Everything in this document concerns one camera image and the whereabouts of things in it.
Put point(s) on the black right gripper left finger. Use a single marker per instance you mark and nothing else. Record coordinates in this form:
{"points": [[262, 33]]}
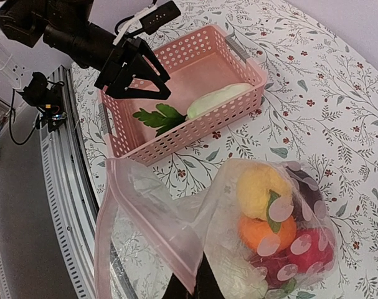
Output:
{"points": [[176, 290]]}

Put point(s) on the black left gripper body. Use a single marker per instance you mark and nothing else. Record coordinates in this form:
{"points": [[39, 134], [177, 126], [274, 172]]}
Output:
{"points": [[91, 46]]}

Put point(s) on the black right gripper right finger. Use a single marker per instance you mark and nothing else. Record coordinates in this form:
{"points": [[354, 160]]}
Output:
{"points": [[206, 284]]}

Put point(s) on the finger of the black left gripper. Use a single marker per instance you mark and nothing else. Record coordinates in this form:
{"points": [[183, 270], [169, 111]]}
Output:
{"points": [[121, 88], [145, 64]]}

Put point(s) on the pale ridged gourd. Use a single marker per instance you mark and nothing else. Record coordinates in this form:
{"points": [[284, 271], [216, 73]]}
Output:
{"points": [[236, 277]]}

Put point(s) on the pink plastic basket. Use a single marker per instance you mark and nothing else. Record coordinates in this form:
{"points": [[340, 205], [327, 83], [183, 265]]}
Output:
{"points": [[198, 63]]}

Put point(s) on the white eggplant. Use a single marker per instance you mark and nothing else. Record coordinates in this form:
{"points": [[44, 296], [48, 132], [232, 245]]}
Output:
{"points": [[215, 98]]}

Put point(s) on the orange tangerine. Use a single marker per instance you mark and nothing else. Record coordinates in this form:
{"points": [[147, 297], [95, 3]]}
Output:
{"points": [[252, 231]]}

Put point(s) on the red pomegranate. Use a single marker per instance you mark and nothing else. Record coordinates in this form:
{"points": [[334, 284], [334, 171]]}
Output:
{"points": [[278, 266]]}

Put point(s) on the clear zip top bag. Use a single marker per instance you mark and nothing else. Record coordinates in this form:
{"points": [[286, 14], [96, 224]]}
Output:
{"points": [[144, 235]]}

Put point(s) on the red apple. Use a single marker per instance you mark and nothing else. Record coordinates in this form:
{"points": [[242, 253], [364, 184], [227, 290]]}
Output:
{"points": [[310, 251]]}

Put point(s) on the yellow peach fruit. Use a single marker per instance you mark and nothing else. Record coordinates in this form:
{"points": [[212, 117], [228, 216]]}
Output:
{"points": [[253, 189]]}

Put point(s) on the dark purple fruit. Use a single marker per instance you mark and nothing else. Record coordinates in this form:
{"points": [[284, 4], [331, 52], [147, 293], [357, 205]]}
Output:
{"points": [[310, 194]]}

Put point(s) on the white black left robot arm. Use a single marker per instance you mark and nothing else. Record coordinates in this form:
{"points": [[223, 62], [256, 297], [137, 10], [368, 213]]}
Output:
{"points": [[25, 22]]}

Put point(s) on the floral patterned table mat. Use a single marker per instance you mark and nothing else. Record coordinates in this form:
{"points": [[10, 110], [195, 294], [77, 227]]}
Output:
{"points": [[320, 107]]}

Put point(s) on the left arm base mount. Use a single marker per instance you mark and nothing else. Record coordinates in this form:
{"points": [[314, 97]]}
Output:
{"points": [[46, 96]]}

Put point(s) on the aluminium front rail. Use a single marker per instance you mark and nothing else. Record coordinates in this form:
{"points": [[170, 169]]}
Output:
{"points": [[47, 207]]}

